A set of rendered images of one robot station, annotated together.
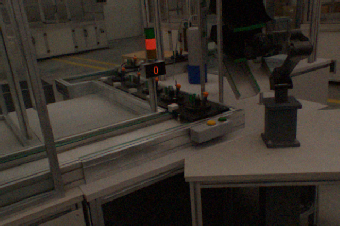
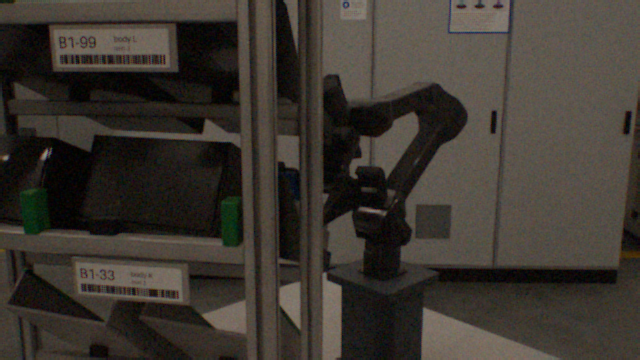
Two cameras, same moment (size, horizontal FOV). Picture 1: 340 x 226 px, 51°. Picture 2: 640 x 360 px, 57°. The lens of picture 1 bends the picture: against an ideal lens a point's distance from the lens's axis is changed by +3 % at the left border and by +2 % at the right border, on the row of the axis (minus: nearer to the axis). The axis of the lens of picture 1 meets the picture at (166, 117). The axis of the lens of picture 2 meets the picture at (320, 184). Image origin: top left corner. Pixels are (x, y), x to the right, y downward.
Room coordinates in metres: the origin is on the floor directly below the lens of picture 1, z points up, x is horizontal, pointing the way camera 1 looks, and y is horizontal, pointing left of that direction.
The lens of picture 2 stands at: (2.32, 0.04, 1.44)
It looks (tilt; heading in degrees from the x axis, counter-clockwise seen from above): 12 degrees down; 221
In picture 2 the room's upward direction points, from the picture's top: straight up
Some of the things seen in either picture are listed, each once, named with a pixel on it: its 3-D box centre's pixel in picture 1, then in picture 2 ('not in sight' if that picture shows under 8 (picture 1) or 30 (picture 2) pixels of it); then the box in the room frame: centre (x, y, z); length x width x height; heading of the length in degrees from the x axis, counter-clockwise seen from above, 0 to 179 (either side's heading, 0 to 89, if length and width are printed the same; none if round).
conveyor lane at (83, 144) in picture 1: (149, 131); not in sight; (1.65, 0.09, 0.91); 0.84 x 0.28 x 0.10; 121
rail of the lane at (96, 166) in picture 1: (172, 139); not in sight; (1.51, -0.02, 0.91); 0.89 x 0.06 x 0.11; 121
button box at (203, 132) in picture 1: (211, 129); not in sight; (1.55, -0.21, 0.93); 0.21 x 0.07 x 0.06; 121
